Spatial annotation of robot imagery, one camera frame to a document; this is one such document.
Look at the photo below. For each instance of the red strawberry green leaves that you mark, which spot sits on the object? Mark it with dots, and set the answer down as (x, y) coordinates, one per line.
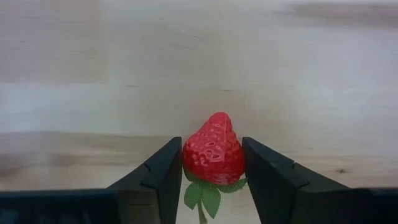
(214, 149)

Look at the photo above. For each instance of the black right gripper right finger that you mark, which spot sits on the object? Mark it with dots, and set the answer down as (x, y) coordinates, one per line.
(270, 183)

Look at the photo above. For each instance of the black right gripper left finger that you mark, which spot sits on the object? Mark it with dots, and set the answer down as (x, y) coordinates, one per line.
(158, 186)

